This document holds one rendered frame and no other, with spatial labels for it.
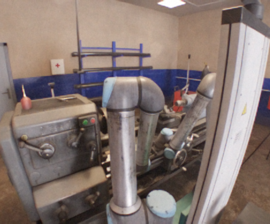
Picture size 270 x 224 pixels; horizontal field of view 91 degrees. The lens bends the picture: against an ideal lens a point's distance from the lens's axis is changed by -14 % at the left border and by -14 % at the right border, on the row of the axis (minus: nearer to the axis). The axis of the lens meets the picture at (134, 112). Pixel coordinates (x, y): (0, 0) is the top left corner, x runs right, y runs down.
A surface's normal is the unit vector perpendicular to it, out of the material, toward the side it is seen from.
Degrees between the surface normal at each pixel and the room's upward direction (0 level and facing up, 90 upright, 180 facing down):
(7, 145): 90
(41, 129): 90
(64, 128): 90
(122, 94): 80
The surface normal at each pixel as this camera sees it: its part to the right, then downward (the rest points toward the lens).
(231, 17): -0.83, 0.18
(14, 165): 0.58, 0.26
